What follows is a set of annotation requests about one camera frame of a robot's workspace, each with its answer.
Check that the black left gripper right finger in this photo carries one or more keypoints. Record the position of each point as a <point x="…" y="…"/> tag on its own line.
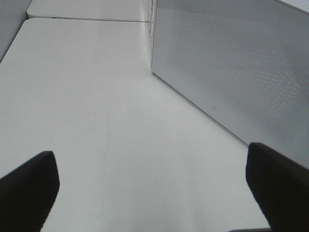
<point x="280" y="186"/>

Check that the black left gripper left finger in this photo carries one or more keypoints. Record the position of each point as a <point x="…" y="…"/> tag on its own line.
<point x="28" y="193"/>

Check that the white microwave door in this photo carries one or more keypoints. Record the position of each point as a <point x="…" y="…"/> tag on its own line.
<point x="243" y="62"/>

